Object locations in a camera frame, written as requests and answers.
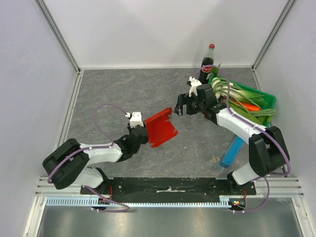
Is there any red paper box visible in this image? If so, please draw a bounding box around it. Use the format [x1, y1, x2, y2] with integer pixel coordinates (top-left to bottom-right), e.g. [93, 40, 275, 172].
[145, 107, 178, 148]

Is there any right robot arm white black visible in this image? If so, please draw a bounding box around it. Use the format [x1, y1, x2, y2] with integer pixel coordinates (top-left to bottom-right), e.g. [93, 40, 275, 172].
[174, 84, 290, 195]

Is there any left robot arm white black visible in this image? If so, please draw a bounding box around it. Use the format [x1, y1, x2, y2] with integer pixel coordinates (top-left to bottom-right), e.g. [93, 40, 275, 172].
[42, 125, 149, 194]

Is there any blue rectangular box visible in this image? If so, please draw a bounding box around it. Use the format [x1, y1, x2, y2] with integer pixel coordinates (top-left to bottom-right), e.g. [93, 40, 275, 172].
[219, 136, 244, 168]

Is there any leek with green leaves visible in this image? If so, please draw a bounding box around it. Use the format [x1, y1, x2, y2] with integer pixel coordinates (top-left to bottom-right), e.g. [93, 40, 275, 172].
[209, 78, 265, 107]

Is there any cola glass bottle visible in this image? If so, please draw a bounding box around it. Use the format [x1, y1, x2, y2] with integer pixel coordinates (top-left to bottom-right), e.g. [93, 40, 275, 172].
[198, 43, 215, 84]

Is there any orange carrot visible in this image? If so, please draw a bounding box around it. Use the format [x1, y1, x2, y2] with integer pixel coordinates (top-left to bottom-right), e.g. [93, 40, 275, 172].
[239, 102, 261, 111]

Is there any green plastic crate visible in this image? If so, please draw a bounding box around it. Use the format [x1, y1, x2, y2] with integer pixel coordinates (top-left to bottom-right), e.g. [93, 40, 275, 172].
[209, 76, 276, 126]

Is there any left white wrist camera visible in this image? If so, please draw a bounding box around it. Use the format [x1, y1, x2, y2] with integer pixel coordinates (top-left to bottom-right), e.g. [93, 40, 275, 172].
[125, 112, 144, 128]

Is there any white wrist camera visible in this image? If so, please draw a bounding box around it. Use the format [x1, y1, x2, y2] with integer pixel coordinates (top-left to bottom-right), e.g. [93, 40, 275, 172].
[187, 77, 202, 97]
[125, 112, 144, 128]

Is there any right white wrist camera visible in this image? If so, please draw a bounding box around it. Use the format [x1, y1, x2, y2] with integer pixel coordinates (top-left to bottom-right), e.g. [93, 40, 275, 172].
[187, 77, 202, 97]

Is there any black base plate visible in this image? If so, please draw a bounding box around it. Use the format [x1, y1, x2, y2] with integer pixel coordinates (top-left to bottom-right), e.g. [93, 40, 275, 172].
[80, 176, 257, 204]

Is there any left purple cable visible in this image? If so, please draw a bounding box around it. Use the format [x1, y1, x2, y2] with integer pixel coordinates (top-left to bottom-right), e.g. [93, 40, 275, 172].
[47, 103, 131, 213]

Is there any purple cable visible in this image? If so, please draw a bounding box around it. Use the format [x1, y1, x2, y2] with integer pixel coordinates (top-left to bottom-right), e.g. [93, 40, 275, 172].
[47, 103, 131, 213]
[192, 65, 291, 214]

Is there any light blue slotted cable duct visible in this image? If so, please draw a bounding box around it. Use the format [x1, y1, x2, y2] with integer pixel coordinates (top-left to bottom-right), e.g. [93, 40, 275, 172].
[45, 197, 232, 208]

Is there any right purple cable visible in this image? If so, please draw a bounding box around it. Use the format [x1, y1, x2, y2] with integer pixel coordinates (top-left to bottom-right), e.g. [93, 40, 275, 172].
[192, 65, 291, 214]

